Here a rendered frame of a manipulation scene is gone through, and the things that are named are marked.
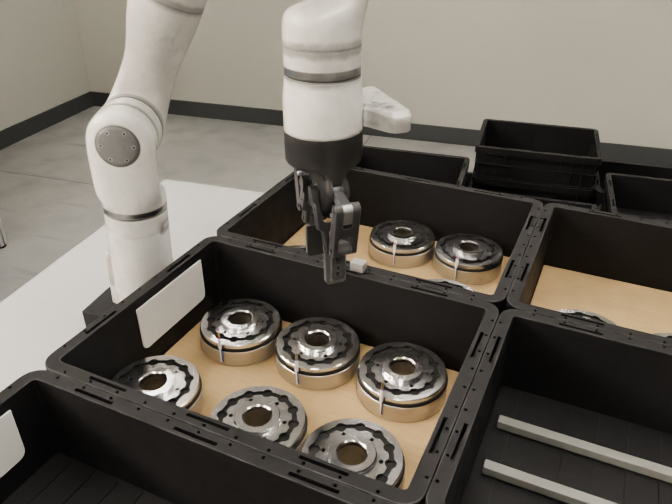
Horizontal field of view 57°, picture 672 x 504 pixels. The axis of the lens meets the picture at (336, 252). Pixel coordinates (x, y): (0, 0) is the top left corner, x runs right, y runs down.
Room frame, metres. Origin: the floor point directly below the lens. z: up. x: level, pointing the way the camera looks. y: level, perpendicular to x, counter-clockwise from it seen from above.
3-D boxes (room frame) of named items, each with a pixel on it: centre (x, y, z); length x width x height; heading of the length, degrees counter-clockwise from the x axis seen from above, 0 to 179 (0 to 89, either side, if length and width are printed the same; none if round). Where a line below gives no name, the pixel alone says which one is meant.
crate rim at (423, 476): (0.53, 0.05, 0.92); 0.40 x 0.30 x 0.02; 65
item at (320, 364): (0.60, 0.02, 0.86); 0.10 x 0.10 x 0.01
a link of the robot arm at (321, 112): (0.57, -0.01, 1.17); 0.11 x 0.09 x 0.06; 110
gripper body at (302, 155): (0.57, 0.01, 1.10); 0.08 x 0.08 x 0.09
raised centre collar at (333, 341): (0.60, 0.02, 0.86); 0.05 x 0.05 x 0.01
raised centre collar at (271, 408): (0.47, 0.08, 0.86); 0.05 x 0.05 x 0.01
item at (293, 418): (0.47, 0.08, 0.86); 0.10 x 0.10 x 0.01
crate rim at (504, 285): (0.80, -0.07, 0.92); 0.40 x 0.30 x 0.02; 65
